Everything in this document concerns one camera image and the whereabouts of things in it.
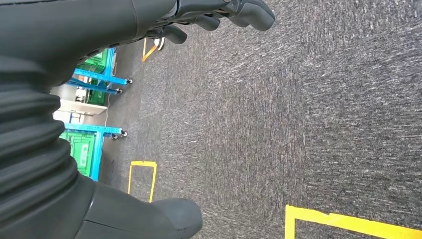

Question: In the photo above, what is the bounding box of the white low table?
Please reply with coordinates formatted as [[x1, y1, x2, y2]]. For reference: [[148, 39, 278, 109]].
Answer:
[[51, 85, 108, 125]]

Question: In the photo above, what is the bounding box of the blue metal shelf rack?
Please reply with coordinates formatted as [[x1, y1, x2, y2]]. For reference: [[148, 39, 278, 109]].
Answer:
[[58, 122, 129, 183], [65, 47, 133, 96]]

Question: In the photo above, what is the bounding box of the green plastic crate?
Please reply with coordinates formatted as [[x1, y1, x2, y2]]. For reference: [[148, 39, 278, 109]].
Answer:
[[86, 89, 108, 107], [78, 48, 110, 72], [59, 131, 97, 178]]

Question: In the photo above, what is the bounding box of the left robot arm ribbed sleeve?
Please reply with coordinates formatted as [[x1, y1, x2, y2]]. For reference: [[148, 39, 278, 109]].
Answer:
[[0, 56, 82, 225]]

